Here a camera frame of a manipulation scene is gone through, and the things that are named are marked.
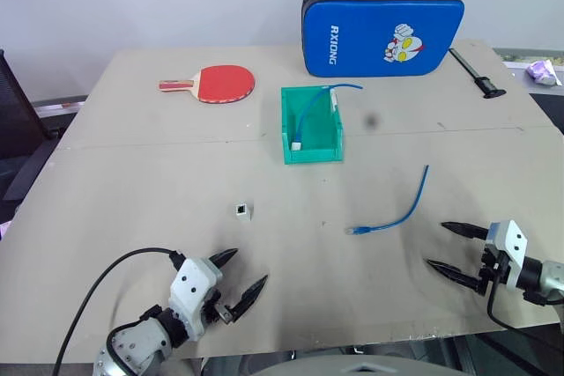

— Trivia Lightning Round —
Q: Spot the blue ethernet cable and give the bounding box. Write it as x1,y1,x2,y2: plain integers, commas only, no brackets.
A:
344,164,430,237

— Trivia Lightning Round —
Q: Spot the black mesh office chair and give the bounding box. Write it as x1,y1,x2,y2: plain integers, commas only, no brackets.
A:
0,48,89,218

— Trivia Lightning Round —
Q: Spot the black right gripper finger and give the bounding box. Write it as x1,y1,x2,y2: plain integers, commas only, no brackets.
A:
424,258,480,292
441,221,490,241

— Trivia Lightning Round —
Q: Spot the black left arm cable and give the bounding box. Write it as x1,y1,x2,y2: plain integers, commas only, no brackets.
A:
51,247,185,376

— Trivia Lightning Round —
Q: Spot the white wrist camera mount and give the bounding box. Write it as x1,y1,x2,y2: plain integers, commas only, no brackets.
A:
168,257,223,342
486,218,529,293

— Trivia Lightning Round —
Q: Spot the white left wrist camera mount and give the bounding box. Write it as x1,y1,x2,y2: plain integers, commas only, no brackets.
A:
168,257,223,342

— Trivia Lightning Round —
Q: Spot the blue RXIONG kick pad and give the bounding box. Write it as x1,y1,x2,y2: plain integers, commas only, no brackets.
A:
301,0,466,78

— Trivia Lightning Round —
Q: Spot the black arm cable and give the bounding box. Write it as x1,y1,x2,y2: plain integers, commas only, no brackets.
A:
51,247,185,376
486,256,564,338

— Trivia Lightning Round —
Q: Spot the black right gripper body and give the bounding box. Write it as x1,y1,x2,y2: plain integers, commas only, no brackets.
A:
474,239,508,296

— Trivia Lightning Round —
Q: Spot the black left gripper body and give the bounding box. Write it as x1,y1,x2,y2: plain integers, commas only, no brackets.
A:
200,288,235,328

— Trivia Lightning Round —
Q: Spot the red table tennis paddle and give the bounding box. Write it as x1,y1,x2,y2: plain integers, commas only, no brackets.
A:
158,63,257,105

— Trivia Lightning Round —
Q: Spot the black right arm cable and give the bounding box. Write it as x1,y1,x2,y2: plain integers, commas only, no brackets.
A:
486,256,564,338

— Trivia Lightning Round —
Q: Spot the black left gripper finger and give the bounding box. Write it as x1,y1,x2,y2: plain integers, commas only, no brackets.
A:
230,274,270,323
209,247,240,269

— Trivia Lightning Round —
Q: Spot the small white adapter block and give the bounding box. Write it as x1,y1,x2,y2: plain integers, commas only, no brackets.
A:
233,202,255,223

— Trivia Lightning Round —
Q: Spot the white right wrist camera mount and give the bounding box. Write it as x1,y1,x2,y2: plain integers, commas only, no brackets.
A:
486,218,529,293

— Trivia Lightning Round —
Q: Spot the black slim hand tool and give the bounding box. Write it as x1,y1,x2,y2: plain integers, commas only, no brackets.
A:
448,47,508,100

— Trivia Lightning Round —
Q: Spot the purple crumpled bag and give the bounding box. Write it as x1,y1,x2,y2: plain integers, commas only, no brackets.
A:
527,59,564,87

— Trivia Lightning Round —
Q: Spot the green plastic bin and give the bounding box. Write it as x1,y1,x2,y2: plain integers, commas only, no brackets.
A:
280,85,346,166

